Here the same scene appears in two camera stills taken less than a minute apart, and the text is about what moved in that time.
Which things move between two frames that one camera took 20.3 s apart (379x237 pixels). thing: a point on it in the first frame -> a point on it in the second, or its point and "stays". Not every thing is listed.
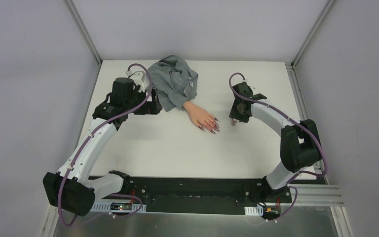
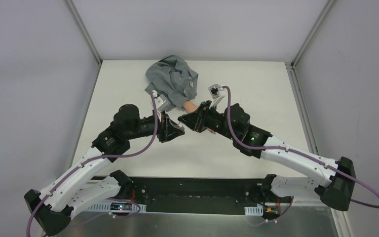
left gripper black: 155,103 -> 164,126
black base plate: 201,194 stays
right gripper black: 237,111 -> 203,117
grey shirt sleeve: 174,81 stays
